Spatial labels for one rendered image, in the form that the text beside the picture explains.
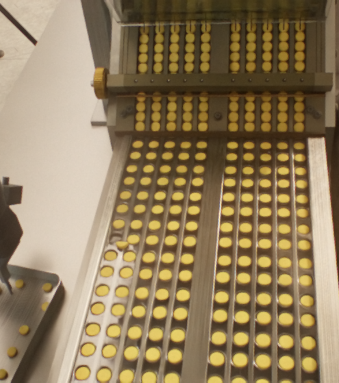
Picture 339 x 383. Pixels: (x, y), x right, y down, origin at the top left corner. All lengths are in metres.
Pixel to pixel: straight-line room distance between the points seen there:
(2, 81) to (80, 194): 1.87
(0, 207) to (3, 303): 0.13
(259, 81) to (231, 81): 0.03
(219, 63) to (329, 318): 0.30
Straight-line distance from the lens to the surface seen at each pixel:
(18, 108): 0.98
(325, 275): 0.49
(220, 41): 0.64
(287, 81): 0.60
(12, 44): 2.89
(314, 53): 0.64
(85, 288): 0.49
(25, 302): 0.70
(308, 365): 0.45
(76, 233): 0.75
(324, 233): 0.52
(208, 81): 0.60
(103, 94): 0.62
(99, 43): 0.85
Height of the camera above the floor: 1.34
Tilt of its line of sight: 45 degrees down
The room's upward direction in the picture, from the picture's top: 8 degrees counter-clockwise
